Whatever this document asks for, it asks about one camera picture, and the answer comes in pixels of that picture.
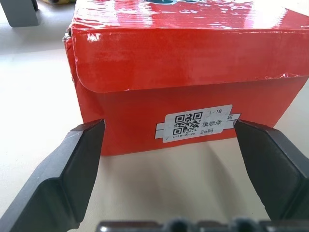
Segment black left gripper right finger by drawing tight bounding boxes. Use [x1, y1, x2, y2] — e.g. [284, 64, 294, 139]
[232, 118, 309, 221]

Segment white QR code label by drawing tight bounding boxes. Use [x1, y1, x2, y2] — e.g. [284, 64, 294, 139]
[154, 104, 242, 143]

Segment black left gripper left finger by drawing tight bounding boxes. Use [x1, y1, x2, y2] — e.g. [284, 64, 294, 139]
[0, 118, 107, 232]

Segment grey box-shaped object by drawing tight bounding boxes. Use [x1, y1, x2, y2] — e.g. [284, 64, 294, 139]
[0, 0, 41, 28]

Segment red cardboard box with label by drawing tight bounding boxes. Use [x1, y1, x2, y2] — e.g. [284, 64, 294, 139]
[63, 75, 309, 157]

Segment yellow object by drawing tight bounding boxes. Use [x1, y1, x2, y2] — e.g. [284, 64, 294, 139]
[42, 0, 77, 5]

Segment red cardboard box lid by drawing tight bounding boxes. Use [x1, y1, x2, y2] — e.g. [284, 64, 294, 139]
[64, 0, 309, 93]

